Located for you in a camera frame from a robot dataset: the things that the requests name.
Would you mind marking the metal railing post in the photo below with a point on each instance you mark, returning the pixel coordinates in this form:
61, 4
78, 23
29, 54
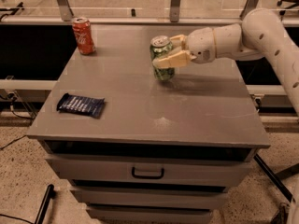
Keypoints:
174, 10
251, 0
65, 10

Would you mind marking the green soda can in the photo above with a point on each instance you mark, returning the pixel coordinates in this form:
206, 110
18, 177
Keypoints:
160, 46

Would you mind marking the grey drawer cabinet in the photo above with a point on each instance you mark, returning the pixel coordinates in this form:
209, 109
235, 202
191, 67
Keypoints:
201, 127

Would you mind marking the red cola can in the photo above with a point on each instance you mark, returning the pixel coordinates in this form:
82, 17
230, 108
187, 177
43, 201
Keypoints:
83, 34

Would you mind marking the left metal railing post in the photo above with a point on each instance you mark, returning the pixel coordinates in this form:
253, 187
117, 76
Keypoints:
65, 10

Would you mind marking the right metal railing post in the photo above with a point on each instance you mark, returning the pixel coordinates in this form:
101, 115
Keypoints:
251, 0

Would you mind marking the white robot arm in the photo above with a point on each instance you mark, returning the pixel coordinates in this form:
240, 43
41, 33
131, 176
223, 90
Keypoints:
260, 34

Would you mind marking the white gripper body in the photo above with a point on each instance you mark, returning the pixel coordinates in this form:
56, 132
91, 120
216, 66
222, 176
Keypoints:
200, 45

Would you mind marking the black bar bottom left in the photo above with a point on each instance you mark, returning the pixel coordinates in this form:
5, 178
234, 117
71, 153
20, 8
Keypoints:
48, 196

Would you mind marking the dark blue snack packet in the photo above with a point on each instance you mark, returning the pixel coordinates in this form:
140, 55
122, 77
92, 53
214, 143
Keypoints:
80, 105

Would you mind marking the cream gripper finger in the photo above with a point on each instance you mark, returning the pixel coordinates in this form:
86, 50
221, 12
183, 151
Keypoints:
178, 41
179, 59

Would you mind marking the middle metal railing post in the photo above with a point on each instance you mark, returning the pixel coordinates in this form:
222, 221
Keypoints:
174, 10

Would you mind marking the black metal stand leg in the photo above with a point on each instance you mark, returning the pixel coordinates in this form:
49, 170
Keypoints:
276, 178

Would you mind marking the black drawer handle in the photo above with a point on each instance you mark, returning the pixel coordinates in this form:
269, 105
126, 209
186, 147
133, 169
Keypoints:
150, 175

